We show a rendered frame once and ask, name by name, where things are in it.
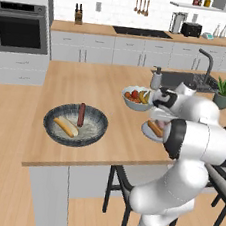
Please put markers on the white fruit bowl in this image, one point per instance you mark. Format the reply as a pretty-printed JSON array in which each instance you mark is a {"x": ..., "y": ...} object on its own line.
[{"x": 136, "y": 106}]

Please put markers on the grey island cabinet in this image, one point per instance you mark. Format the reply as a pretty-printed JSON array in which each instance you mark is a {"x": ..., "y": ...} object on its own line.
[{"x": 50, "y": 194}]

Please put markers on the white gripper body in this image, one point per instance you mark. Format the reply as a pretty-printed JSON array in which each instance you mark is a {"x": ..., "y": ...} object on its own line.
[{"x": 163, "y": 115}]

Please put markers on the tan hot dog bun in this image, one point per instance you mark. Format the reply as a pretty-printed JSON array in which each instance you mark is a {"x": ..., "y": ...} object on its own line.
[
  {"x": 155, "y": 129},
  {"x": 66, "y": 126}
]

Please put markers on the dark grey tap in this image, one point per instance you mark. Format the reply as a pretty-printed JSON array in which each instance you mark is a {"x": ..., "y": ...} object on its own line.
[{"x": 209, "y": 64}]

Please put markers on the grey soap dispenser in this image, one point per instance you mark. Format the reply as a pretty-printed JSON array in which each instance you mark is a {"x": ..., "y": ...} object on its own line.
[{"x": 156, "y": 79}]

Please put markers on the wooden knife block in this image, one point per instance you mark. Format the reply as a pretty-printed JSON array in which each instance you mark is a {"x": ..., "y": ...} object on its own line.
[{"x": 79, "y": 17}]

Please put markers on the orange round fruit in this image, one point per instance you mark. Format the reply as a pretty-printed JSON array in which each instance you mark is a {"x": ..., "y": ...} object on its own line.
[{"x": 127, "y": 95}]

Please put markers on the rail with hanging utensils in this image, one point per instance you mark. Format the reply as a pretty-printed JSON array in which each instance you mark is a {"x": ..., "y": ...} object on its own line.
[{"x": 142, "y": 4}]

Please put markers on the teal small dish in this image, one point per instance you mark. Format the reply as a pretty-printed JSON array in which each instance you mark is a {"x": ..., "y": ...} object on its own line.
[{"x": 208, "y": 36}]

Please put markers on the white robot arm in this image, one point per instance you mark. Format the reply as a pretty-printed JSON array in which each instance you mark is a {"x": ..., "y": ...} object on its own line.
[{"x": 188, "y": 141}]

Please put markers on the grey round plate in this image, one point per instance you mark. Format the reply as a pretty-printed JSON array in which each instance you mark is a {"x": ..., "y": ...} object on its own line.
[{"x": 146, "y": 131}]

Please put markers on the dark sink basin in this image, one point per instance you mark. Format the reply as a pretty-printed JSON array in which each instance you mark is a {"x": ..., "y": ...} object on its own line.
[{"x": 176, "y": 79}]

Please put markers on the red tomato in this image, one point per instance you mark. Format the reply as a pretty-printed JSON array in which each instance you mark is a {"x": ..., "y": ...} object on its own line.
[{"x": 134, "y": 94}]

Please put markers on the yellow banana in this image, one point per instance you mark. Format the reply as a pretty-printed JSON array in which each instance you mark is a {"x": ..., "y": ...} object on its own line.
[{"x": 142, "y": 97}]

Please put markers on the dark red sausage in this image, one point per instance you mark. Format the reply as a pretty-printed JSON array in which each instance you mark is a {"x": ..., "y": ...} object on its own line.
[{"x": 81, "y": 114}]

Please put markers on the clear glass bottle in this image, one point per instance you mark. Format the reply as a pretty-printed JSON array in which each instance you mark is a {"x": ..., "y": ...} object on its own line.
[
  {"x": 223, "y": 32},
  {"x": 217, "y": 31}
]

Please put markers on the grey drawers under oven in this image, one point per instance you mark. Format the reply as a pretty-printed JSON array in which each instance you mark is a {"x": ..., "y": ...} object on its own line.
[{"x": 20, "y": 69}]

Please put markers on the red jar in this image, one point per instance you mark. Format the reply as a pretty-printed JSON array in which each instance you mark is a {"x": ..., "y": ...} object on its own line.
[{"x": 196, "y": 0}]

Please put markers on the black stool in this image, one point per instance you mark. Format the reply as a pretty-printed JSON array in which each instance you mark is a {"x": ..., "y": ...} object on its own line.
[
  {"x": 221, "y": 189},
  {"x": 122, "y": 182}
]

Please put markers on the black hob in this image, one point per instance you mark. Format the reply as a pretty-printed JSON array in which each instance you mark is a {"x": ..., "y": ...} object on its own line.
[{"x": 142, "y": 32}]

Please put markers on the white wall shelf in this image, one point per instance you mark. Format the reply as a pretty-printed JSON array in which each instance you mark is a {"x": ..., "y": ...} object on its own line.
[{"x": 196, "y": 6}]

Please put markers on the dark grey round bowl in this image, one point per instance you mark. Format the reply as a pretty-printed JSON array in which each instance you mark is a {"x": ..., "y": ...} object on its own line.
[{"x": 94, "y": 129}]

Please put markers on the black toaster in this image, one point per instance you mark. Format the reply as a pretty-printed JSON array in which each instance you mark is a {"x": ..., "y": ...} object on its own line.
[{"x": 191, "y": 30}]

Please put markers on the yellow jar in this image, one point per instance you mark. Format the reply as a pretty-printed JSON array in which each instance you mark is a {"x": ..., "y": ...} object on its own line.
[{"x": 207, "y": 2}]

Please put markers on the steel wall oven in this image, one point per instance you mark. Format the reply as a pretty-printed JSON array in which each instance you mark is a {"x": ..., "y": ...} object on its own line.
[{"x": 21, "y": 29}]

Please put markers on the grey base cupboard run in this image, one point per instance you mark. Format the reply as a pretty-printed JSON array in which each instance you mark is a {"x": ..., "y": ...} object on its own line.
[{"x": 126, "y": 53}]

